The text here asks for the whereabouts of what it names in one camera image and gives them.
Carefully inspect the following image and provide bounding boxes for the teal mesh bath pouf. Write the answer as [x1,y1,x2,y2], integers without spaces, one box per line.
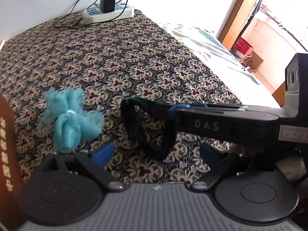
[40,86,104,153]

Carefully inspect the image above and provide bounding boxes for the light green bed sheet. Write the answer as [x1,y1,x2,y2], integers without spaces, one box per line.
[158,23,280,109]

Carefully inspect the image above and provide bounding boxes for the patterned floral tablecloth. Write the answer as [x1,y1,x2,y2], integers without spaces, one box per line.
[1,11,239,184]

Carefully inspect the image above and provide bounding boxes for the red box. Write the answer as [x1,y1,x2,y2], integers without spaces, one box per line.
[234,38,254,55]

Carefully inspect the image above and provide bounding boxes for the cardboard box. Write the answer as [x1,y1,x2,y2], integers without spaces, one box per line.
[1,96,24,230]

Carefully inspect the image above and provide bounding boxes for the white power strip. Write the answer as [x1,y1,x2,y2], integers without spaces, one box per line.
[82,4,135,24]

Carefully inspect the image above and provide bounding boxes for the black charger plug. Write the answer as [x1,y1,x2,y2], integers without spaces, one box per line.
[100,0,115,14]

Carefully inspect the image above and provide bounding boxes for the black camera box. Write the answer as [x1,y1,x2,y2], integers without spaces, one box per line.
[285,53,307,126]

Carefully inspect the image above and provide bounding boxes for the wooden door frame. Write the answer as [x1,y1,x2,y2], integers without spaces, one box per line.
[216,0,308,102]

